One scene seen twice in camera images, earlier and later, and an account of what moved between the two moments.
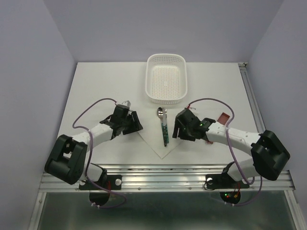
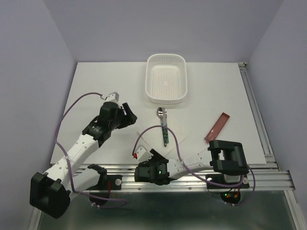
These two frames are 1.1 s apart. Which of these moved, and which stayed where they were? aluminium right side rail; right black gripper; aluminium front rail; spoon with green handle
Moved: right black gripper
Stayed: spoon with green handle; aluminium front rail; aluminium right side rail
